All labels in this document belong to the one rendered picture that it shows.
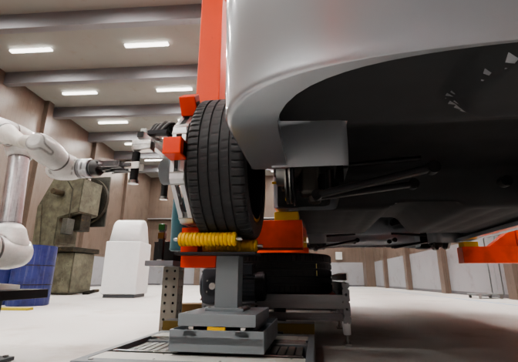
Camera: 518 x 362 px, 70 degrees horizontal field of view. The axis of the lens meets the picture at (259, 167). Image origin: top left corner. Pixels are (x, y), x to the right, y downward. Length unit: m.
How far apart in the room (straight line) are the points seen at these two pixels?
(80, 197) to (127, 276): 2.60
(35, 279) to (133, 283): 2.31
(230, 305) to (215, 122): 0.76
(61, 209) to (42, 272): 3.99
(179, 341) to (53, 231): 8.28
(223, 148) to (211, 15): 1.58
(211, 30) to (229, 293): 1.83
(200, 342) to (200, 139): 0.76
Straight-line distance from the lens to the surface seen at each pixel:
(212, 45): 2.71
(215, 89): 2.52
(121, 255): 7.76
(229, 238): 1.54
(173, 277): 2.41
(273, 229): 2.15
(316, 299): 2.22
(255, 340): 1.47
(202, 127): 1.51
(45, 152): 1.73
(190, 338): 1.53
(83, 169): 1.80
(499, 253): 4.45
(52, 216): 9.80
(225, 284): 1.64
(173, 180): 1.53
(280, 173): 1.70
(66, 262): 9.32
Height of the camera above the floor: 0.35
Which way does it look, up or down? 17 degrees up
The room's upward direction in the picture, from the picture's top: straight up
